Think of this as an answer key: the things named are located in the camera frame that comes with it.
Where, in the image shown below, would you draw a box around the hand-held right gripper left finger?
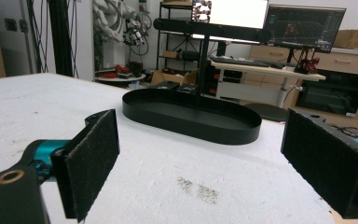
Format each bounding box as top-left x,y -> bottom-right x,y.
49,108 -> 120,223

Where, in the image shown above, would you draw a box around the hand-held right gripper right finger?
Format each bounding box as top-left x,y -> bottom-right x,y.
281,108 -> 358,220

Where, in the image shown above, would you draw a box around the black built-in appliance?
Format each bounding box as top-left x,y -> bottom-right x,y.
296,69 -> 358,117

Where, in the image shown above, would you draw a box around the black round base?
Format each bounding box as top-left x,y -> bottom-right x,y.
244,103 -> 289,123

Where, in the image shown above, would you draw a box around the round white side table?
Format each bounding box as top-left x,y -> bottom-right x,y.
94,63 -> 147,88

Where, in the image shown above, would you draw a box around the red and black device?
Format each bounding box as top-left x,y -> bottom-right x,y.
294,56 -> 321,75

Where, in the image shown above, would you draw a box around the light wooden cabinet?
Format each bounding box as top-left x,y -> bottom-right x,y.
249,44 -> 358,134

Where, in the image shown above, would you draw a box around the white standing desk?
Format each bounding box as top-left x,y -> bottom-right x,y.
210,60 -> 327,108

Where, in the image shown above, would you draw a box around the black oval tray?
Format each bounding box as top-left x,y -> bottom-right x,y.
121,17 -> 263,146

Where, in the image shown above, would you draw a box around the open cardboard box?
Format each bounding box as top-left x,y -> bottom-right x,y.
150,68 -> 199,87

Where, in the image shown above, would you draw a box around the cardboard box on cabinet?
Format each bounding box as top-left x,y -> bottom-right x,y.
333,29 -> 358,49

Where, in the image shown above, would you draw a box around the dark screen monitor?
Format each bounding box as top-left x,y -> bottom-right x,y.
264,4 -> 347,54

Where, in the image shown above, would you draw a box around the black keyboard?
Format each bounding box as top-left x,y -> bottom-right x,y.
209,55 -> 270,68

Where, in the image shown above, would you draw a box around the black metal shelf rack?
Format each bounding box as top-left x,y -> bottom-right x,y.
156,0 -> 207,72

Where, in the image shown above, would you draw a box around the bright white monitor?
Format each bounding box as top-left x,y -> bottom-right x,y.
191,0 -> 270,31

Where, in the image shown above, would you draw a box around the black cable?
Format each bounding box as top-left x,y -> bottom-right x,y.
328,122 -> 358,138

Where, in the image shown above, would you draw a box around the black metal stand post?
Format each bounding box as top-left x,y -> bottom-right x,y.
48,0 -> 75,77

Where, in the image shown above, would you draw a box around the black hanging cables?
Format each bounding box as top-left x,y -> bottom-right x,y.
26,0 -> 49,75

